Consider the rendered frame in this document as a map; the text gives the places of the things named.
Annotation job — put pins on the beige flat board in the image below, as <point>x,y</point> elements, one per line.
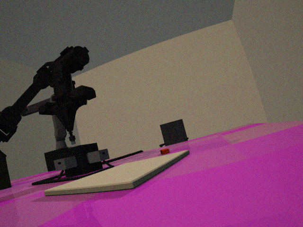
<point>122,177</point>

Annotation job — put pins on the small red block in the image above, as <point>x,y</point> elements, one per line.
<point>165,151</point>

